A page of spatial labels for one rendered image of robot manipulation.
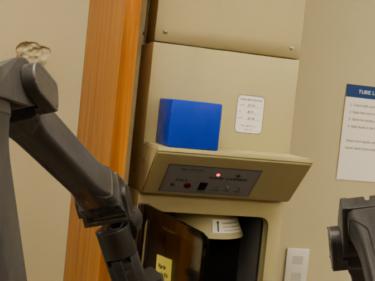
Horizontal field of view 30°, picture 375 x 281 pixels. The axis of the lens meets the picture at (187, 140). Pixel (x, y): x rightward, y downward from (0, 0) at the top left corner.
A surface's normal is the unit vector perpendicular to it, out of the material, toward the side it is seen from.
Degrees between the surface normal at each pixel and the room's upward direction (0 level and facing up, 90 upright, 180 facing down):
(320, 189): 90
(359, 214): 42
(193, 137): 90
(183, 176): 135
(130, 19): 90
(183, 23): 90
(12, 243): 73
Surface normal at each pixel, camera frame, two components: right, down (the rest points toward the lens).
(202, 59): 0.28, 0.08
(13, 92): 0.97, -0.18
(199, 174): 0.12, 0.76
